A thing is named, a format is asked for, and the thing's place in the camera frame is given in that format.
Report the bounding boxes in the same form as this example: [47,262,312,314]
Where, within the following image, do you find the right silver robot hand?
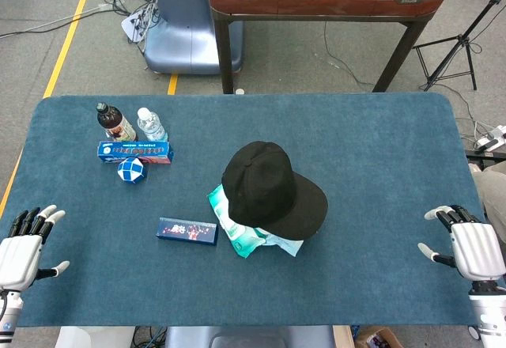
[417,204,506,283]

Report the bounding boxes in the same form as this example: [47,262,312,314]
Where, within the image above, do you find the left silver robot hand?
[0,204,71,290]

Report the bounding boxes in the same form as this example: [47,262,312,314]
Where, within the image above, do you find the black baseball cap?
[221,140,330,241]

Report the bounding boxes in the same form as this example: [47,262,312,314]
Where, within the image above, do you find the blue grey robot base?
[142,0,244,75]

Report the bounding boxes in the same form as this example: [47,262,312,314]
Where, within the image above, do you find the white power strip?
[473,124,506,152]

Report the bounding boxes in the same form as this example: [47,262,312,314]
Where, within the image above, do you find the blue felt table mat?
[0,93,500,328]

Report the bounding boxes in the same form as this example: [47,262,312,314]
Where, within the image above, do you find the cardboard box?
[353,326,405,348]

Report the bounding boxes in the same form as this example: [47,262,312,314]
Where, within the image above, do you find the blue white snake cube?
[116,157,148,185]

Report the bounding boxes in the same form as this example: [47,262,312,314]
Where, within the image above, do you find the blue red cookie box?
[96,140,174,165]

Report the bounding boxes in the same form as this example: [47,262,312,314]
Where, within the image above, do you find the dark brown drink bottle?
[95,102,138,143]

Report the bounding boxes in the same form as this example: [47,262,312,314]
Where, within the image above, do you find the dark blue long box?
[155,217,219,247]

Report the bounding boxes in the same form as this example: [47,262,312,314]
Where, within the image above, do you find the clear water bottle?
[136,107,169,142]

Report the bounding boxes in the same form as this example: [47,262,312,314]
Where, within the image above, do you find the light blue wipes pack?
[256,227,305,259]

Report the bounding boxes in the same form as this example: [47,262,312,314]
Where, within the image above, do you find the black tripod stand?
[412,0,506,93]

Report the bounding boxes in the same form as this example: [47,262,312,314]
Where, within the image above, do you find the teal wet wipes pack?
[207,183,266,259]

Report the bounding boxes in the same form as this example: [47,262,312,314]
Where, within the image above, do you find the blue grey robot torso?
[164,325,337,348]

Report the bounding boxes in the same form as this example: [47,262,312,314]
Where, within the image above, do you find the brown mahjong table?
[207,0,447,95]

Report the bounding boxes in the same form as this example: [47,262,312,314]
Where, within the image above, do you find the black floor cable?
[323,21,375,87]

